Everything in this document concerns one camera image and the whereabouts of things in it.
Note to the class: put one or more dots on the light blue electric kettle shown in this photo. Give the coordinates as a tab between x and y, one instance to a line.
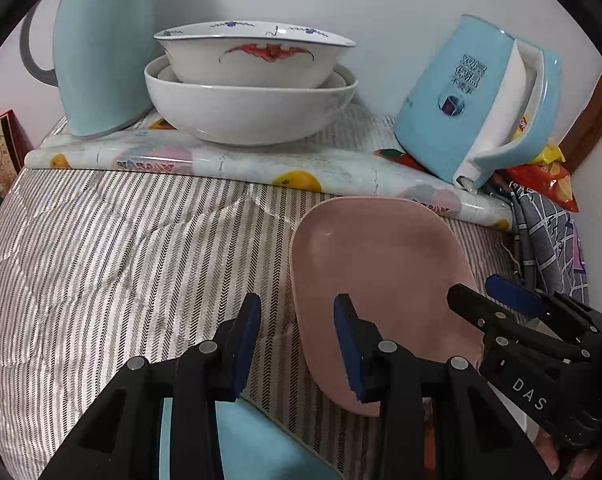
441	110

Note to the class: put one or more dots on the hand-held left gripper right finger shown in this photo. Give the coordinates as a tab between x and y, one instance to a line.
348	345

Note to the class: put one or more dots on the light blue plate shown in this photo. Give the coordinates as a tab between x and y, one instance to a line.
266	452

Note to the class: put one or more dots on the painted white bowl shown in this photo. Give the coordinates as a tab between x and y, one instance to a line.
261	67

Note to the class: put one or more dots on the pink plate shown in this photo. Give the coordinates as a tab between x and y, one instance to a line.
381	260

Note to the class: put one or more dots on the large white bowl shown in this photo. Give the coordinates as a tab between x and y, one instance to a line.
251	115

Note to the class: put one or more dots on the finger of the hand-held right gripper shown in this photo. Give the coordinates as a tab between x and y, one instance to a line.
511	292
486	317

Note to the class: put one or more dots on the blue chequered cloth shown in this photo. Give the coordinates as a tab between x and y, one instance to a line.
551	240

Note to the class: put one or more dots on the person's right hand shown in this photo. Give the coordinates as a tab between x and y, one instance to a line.
551	452

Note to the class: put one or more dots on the light blue thermos jug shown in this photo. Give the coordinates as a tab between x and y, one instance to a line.
101	60

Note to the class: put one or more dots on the wooden door frame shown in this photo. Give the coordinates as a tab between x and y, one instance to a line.
596	120

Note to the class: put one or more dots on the brown patterned book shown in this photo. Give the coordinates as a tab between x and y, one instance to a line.
3	147

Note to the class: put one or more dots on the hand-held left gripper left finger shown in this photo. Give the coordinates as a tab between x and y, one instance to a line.
246	340

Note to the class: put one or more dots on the fruit print oilcloth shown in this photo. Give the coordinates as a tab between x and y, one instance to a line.
231	162

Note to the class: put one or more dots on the red snack bag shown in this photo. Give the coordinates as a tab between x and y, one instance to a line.
551	185

